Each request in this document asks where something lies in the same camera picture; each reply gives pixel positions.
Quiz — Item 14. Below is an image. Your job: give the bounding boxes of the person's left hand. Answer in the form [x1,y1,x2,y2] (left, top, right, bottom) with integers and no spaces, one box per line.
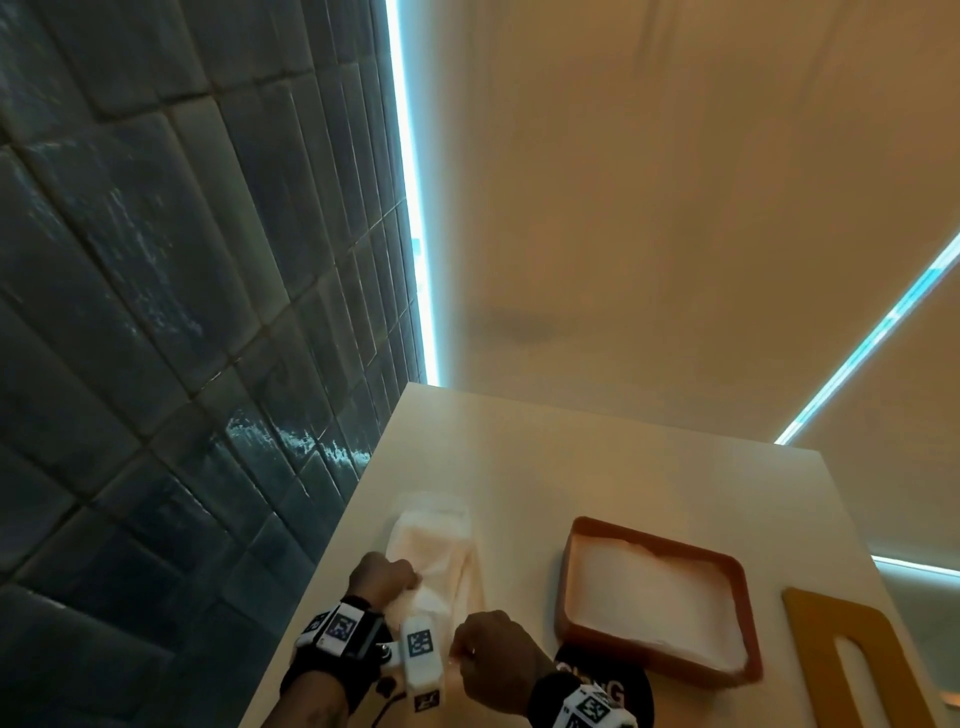
[346,551,423,613]

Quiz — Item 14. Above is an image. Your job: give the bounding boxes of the person's right hand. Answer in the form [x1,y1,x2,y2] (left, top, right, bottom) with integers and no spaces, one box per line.
[448,609,558,717]

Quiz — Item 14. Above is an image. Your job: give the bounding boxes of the clear plastic bag white powder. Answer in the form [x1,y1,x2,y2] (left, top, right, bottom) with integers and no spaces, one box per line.
[384,495,489,665]

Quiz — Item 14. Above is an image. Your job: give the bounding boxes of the person's left forearm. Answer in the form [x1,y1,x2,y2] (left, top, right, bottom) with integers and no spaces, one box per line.
[258,669,351,728]

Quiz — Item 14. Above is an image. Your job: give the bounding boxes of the black round printed lid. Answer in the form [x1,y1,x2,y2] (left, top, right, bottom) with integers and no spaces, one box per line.
[555,642,656,728]

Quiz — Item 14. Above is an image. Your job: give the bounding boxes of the red rectangular tray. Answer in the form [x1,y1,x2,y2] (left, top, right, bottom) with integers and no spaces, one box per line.
[554,516,765,690]

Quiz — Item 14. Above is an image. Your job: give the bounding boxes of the yellow wooden board with slot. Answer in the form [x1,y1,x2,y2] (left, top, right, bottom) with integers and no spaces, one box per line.
[781,587,940,728]

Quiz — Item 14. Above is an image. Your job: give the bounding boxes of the white light strip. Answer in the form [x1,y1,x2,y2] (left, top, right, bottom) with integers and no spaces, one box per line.
[871,554,960,580]
[384,0,441,388]
[774,231,960,447]

